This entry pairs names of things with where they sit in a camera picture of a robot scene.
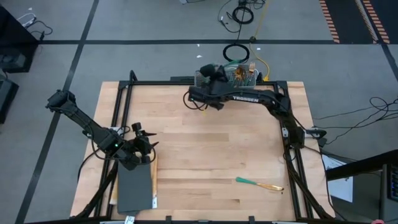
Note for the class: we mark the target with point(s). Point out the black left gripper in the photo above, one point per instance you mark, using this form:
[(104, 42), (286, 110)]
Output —
[(140, 149)]

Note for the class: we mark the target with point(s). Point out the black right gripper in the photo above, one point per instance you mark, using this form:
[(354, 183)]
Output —
[(220, 81)]

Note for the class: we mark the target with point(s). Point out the grey mesh cutlery basket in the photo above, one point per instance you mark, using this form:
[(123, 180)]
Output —
[(248, 81)]

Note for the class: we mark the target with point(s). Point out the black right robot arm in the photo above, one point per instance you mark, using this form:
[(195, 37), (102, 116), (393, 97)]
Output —
[(245, 99)]

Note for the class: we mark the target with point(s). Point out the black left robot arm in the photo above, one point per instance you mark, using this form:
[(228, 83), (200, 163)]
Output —
[(87, 124)]

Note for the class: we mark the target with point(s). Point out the black power adapter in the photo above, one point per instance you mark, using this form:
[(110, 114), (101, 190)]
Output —
[(260, 77)]

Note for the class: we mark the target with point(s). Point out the dark grey mat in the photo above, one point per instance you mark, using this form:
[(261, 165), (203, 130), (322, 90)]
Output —
[(135, 189)]

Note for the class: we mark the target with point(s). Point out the white cloth tag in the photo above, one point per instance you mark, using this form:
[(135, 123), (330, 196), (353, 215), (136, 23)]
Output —
[(154, 202)]

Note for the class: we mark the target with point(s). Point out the white paper label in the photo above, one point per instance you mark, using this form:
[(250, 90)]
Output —
[(129, 220)]

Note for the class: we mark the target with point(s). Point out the black box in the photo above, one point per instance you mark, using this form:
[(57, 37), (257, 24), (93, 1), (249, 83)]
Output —
[(6, 99)]

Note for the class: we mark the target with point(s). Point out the grey device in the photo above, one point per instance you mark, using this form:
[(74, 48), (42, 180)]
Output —
[(14, 60)]

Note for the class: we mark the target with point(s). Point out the black desk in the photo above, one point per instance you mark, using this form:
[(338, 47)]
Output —
[(357, 166)]

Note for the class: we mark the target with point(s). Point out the white paper sheet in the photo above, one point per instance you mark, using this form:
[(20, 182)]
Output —
[(340, 189)]

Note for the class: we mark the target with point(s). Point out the black cabinet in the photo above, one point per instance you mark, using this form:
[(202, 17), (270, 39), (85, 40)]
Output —
[(12, 40)]

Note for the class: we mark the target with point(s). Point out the red round object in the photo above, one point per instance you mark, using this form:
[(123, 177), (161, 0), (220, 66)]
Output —
[(378, 222)]

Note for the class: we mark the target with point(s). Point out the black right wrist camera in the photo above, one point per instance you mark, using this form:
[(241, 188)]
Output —
[(207, 71)]

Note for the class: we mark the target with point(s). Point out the black metal table frame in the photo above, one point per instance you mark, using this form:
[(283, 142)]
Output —
[(149, 83)]

